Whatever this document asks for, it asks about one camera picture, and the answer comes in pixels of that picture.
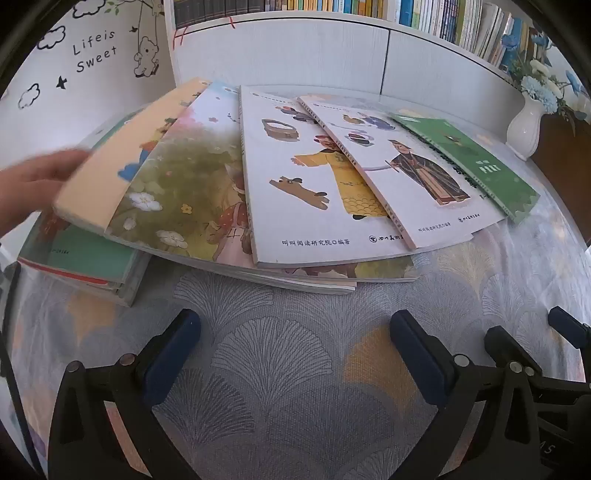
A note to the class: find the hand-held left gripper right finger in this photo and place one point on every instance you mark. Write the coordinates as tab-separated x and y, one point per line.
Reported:
415	355

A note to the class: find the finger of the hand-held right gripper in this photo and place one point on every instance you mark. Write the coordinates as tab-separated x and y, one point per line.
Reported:
501	339
568	323

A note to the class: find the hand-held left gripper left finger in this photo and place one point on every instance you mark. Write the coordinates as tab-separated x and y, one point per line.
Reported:
171	355

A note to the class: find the stack of thin books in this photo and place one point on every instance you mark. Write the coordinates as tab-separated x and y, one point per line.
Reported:
87	263

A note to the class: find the bright green book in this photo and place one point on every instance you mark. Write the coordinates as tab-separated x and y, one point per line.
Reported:
485	170

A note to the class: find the cream picture book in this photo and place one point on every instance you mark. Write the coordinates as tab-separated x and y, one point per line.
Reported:
106	175

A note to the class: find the row of colourful shelved books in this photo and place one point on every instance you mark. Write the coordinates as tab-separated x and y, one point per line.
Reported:
415	11

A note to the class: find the row of dark spined books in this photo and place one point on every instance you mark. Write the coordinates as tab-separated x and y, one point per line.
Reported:
217	9

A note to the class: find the white paperback book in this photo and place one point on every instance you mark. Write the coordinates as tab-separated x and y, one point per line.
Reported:
314	285

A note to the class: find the white book dark-robed figure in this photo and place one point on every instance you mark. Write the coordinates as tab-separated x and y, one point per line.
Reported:
415	203

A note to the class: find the brown wooden board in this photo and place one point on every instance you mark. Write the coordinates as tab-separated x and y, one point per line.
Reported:
563	152

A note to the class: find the flower meadow picture book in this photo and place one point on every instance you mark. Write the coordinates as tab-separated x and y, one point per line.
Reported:
184	184

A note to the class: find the white vase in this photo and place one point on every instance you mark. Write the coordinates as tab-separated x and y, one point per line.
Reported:
524	129

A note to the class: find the white book yellow-robed figure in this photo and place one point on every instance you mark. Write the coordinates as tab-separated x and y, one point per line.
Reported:
295	184

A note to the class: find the blue artificial flowers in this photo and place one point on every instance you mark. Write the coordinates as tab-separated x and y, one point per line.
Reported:
538	90

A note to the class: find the white bookcase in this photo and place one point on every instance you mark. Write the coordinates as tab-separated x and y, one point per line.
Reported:
323	50

